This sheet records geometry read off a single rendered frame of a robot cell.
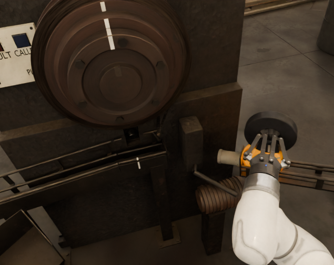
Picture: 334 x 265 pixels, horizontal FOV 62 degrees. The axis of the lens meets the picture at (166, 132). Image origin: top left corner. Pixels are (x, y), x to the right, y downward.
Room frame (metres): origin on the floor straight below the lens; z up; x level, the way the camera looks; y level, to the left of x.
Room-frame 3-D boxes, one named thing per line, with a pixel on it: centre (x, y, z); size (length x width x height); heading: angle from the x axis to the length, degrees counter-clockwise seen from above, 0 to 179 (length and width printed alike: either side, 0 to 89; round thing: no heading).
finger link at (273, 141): (0.53, -0.30, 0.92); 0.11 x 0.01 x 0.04; 154
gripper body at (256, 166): (0.48, -0.26, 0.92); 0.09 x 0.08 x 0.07; 155
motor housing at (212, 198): (0.71, -0.22, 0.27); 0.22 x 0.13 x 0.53; 100
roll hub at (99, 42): (0.69, 0.12, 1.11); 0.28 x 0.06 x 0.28; 100
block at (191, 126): (0.84, -0.10, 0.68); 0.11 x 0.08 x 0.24; 10
